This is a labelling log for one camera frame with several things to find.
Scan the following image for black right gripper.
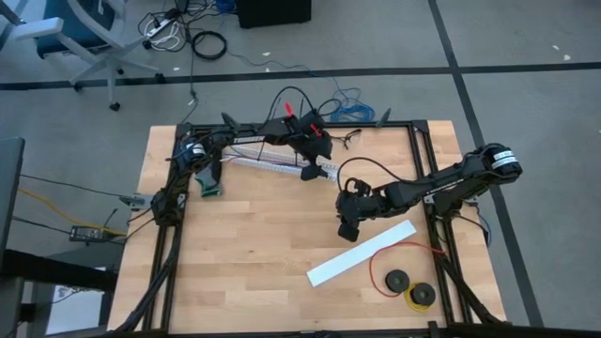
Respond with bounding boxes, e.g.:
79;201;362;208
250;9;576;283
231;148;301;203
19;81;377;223
335;177;382;244

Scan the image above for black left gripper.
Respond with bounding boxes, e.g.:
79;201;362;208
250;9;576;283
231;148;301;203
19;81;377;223
291;111;334;182

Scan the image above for white duct cover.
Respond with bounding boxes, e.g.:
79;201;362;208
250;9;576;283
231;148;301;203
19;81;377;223
306;219;418;288

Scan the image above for white slotted cable duct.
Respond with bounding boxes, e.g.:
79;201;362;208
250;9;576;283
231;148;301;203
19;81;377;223
223;144;340;183

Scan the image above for clear safety glasses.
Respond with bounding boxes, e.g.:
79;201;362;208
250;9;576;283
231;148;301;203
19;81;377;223
330;129;363;151

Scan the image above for black work glove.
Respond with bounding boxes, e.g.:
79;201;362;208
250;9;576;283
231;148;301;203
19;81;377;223
193;157;225;198

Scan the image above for black box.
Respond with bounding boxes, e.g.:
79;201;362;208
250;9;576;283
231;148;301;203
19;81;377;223
234;0;313;29

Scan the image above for white power strip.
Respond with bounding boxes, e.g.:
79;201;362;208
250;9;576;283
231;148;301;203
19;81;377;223
143;11;182;41

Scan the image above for black power adapter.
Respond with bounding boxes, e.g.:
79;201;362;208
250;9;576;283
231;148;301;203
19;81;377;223
69;224;112;243

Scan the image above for grey office chair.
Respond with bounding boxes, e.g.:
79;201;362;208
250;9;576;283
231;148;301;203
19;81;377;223
0;0;166;113

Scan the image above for black desk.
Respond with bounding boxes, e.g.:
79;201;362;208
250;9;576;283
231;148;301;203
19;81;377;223
0;135;119;338

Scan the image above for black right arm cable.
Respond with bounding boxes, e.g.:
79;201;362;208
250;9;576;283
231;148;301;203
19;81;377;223
336;156;409;192

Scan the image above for red wire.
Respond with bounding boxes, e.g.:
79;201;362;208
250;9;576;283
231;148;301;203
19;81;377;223
367;240;450;298

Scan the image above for blue coiled cable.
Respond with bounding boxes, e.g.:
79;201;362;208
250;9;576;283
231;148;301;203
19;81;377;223
330;86;377;123

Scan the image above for black wire spool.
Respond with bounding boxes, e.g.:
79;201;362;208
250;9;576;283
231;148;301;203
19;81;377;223
384;269;411;294

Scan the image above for spool of yellow wire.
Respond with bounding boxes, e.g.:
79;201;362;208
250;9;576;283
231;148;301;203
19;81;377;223
404;281;438;313

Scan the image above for black aluminium table frame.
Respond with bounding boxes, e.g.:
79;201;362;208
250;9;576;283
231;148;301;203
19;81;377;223
106;108;516;338

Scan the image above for black coiled cable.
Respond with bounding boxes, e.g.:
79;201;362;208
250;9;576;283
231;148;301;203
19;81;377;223
191;29;229;61

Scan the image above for yellow floor cable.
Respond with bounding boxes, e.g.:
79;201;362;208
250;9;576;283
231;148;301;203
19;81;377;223
17;186;128;236

